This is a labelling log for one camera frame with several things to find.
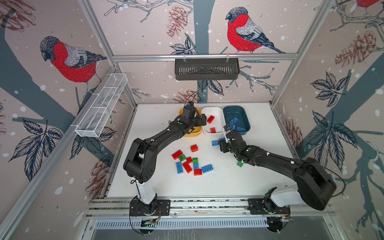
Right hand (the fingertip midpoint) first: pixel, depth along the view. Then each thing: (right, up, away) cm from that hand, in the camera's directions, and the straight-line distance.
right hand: (222, 140), depth 89 cm
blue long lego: (+12, +12, +18) cm, 24 cm away
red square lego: (-17, -5, +4) cm, 19 cm away
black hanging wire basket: (-11, +49, +17) cm, 53 cm away
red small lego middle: (-21, -12, +1) cm, 24 cm away
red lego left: (-28, -9, +3) cm, 30 cm away
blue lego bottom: (-10, -16, -2) cm, 19 cm away
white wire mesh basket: (-67, +21, -10) cm, 71 cm away
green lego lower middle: (-17, -12, -1) cm, 20 cm away
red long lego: (-5, +12, +20) cm, 24 cm away
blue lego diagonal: (+10, +10, +18) cm, 23 cm away
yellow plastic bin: (-15, +6, +9) cm, 18 cm away
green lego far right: (+10, -13, -2) cm, 17 cm away
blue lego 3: (-26, -16, -2) cm, 31 cm away
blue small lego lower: (-16, -15, -1) cm, 22 cm away
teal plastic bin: (+17, +18, +24) cm, 35 cm away
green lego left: (-25, -11, +1) cm, 27 cm away
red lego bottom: (-15, -17, -4) cm, 24 cm away
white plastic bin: (+1, +10, +19) cm, 21 cm away
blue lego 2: (-4, -3, +6) cm, 8 cm away
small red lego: (-4, +5, +15) cm, 16 cm away
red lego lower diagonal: (-21, -15, -3) cm, 26 cm away
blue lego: (+14, +6, +13) cm, 20 cm away
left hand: (-13, +14, +1) cm, 19 cm away
